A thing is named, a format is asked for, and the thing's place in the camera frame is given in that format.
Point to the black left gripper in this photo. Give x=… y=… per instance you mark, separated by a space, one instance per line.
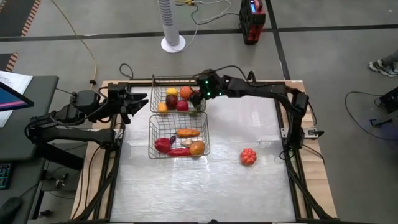
x=119 y=99

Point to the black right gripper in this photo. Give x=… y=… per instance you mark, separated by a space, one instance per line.
x=211 y=84

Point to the orange fruit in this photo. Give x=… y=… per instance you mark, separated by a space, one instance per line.
x=186 y=92

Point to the red apple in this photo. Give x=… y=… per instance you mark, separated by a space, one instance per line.
x=182 y=106

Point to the small yellow-orange fruit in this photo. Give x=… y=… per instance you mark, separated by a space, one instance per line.
x=162 y=107

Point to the dark red fruit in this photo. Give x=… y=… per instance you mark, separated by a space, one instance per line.
x=171 y=101

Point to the yellow lemon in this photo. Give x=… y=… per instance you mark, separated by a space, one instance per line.
x=172 y=91

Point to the orange carrot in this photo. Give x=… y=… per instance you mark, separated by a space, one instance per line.
x=188 y=133

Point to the white garlic bulb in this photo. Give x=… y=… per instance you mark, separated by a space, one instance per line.
x=186 y=143

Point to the small purple eggplant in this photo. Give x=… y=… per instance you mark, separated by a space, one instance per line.
x=173 y=139

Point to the brown onion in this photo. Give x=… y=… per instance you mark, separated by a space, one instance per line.
x=197 y=148

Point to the red bell pepper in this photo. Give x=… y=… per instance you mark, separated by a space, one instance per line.
x=162 y=145

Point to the long red chili pepper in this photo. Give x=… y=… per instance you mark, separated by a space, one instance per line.
x=178 y=152

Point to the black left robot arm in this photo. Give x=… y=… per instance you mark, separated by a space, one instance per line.
x=84 y=101

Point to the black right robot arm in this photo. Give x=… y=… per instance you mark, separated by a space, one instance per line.
x=258 y=88

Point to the orange ribbed heirloom tomato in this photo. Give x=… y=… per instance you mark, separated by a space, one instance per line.
x=248 y=156

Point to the white tower fan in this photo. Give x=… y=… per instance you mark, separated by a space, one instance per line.
x=170 y=18

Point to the red and black device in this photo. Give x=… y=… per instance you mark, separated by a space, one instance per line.
x=252 y=28

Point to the dark grey desk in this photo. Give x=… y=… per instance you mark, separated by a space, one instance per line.
x=40 y=102

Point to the white paper sheet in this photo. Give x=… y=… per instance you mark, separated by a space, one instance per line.
x=15 y=81

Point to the desk monitor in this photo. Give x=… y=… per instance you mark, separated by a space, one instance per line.
x=12 y=99

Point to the wooden base board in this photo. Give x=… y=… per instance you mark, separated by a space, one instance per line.
x=317 y=168

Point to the black mat striped edge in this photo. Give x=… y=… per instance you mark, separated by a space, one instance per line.
x=18 y=15
x=7 y=62

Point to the backlit keyboard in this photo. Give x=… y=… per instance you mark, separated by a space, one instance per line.
x=4 y=175

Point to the person's shoe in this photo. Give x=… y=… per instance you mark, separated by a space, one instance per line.
x=384 y=69

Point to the black equipment box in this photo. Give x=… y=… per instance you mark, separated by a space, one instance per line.
x=390 y=99

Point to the person's leg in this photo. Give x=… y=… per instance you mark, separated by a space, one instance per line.
x=392 y=57

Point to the silver aluminium bracket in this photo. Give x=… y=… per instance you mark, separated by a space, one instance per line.
x=286 y=132
x=119 y=133

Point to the black aluminium table frame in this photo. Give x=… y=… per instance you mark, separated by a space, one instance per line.
x=109 y=186

